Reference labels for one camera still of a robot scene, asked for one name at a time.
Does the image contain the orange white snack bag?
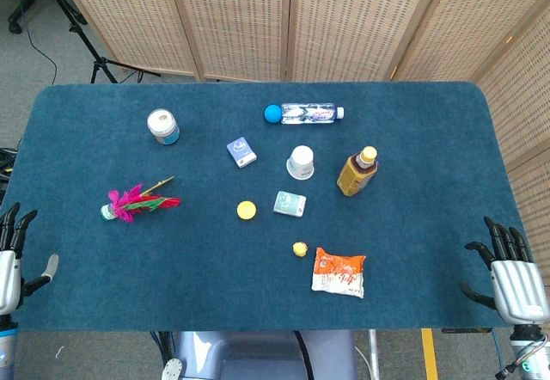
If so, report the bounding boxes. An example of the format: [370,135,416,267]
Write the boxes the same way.
[311,247,367,299]

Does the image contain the blue table cloth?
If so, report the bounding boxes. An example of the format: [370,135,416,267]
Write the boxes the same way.
[0,81,530,333]

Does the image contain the small blue white box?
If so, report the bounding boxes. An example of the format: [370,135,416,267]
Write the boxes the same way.
[226,136,258,169]

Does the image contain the colourful feather shuttlecock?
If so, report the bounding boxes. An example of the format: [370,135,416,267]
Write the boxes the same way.
[100,175,182,224]

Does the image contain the wooden rattan folding screen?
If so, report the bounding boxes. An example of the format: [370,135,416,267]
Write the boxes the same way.
[51,0,550,269]

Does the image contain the metal table leg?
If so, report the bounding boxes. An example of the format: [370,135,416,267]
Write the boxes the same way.
[368,329,382,380]

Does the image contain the yellow tea bottle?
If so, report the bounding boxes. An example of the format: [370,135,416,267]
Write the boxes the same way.
[336,145,380,198]

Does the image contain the black office chair base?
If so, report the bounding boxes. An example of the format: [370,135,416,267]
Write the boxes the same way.
[0,0,46,35]

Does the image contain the yellow fluted cup mould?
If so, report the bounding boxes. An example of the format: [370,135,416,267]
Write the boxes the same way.
[236,200,258,221]

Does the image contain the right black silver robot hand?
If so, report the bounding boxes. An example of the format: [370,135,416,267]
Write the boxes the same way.
[458,215,550,326]

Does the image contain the grey robot torso base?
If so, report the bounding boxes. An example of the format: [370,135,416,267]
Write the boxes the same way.
[150,330,358,380]

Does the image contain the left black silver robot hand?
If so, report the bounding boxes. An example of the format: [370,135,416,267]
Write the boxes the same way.
[0,202,59,316]

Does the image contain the bundle of cables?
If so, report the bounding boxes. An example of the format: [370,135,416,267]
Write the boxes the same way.
[0,138,21,200]

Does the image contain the black floor cable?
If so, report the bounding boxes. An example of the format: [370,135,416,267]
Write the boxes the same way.
[23,21,59,87]

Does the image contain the green tissue pack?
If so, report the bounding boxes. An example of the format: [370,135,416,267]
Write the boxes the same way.
[272,191,308,218]

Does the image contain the white jar with blue label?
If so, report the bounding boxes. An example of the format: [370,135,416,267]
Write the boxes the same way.
[146,108,180,145]

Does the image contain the white paper cup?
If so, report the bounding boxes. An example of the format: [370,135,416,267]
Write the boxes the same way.
[285,144,315,181]

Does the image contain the clear plastic water bottle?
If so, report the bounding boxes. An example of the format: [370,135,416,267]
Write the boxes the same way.
[279,101,346,126]

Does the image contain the black tripod stand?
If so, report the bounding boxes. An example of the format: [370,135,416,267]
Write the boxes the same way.
[8,0,162,85]

